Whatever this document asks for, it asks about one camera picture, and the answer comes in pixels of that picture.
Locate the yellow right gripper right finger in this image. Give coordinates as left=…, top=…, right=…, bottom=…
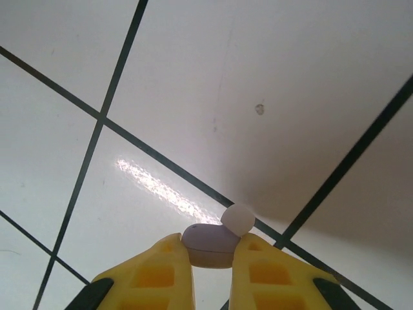
left=227, top=232, right=361, bottom=310

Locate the purple wireless earbud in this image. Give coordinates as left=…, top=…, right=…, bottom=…
left=181, top=203, right=257, bottom=269

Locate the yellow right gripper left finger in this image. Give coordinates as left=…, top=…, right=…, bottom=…
left=69, top=232, right=197, bottom=310

